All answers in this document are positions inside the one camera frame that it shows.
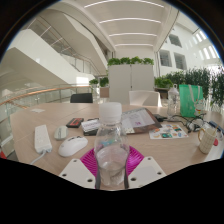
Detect white power strip cable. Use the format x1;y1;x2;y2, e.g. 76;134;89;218
29;149;48;166

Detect glass railing with wooden handrail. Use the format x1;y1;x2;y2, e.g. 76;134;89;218
0;84;93;112

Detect white cabinet topped with plants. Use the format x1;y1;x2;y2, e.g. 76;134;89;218
106;55;156;105

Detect white checked mug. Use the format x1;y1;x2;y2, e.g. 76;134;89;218
197;127;219;155

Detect black chair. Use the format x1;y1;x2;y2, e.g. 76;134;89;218
69;92;94;104

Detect small black red case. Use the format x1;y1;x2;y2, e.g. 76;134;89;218
65;117;85;129

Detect ceiling light strips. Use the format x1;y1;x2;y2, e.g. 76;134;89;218
83;0;165;48

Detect tall clear empty bottle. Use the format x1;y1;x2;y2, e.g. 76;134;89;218
166;83;181;119

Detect row of green trees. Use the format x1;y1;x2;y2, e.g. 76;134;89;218
154;67;224;111

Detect clear water bottle white cap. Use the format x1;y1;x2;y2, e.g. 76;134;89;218
93;101;131;188

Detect black power adapter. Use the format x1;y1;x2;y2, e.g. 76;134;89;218
153;113;168;123

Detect black pouch with white card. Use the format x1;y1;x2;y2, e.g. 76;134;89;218
80;117;101;137

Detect black cable bundle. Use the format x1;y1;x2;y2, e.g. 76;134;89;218
166;113;210;134

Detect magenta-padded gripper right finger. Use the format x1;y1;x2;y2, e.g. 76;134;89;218
123;145;167;190

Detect brown planter with green plants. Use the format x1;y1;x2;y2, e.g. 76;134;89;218
88;76;110;99

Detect white paper card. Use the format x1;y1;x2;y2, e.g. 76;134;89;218
29;107;46;114

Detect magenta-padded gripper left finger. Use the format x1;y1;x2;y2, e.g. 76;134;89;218
58;147;101;190

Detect small grey computer mouse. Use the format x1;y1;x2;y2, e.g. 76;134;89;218
53;125;70;141

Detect green tote bag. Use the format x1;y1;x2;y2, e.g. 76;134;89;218
178;83;205;119

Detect brown clipboard with papers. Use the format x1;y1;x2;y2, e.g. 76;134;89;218
120;107;163;135

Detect white computer mouse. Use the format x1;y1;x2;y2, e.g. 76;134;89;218
57;134;90;158

